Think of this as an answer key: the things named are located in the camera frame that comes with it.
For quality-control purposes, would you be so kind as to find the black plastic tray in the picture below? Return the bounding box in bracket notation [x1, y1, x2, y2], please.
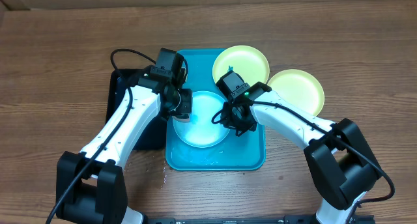
[106, 69, 167, 150]

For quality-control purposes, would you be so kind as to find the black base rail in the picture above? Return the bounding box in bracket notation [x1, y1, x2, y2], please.
[139, 214, 376, 224]

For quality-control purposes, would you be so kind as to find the teal plastic tray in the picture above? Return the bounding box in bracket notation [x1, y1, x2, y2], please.
[165, 49, 266, 171]

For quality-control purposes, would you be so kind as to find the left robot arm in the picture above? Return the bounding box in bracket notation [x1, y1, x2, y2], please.
[46, 48, 192, 223]

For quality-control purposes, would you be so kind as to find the yellow-green plate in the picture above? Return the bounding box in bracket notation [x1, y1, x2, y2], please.
[268, 69, 324, 116]
[212, 45, 270, 86]

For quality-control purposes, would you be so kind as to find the light blue plate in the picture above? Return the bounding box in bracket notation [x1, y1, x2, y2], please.
[173, 91, 229, 148]

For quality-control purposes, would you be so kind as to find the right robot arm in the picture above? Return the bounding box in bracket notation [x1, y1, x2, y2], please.
[212, 71, 382, 223]

